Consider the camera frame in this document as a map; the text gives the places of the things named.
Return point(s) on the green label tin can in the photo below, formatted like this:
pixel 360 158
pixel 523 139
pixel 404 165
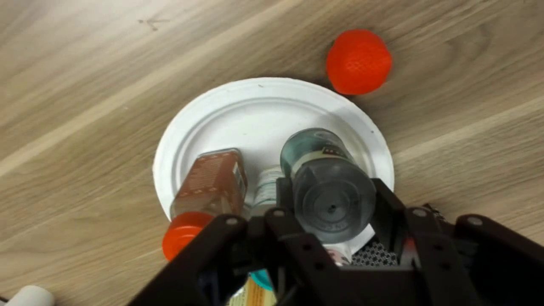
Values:
pixel 331 195

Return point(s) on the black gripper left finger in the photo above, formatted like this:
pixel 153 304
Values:
pixel 284 193

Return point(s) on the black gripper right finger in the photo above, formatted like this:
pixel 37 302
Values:
pixel 389 222

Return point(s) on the orange lid spice jar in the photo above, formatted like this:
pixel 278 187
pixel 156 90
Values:
pixel 214 185

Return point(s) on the white paper cup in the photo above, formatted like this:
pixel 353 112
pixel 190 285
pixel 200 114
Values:
pixel 30 295

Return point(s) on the white round plate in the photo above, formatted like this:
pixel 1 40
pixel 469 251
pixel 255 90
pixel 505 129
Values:
pixel 256 115

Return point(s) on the orange strawberry plushie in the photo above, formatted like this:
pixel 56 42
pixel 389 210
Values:
pixel 357 61

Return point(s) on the green label white pill bottle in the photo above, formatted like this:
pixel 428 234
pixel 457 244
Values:
pixel 265 192

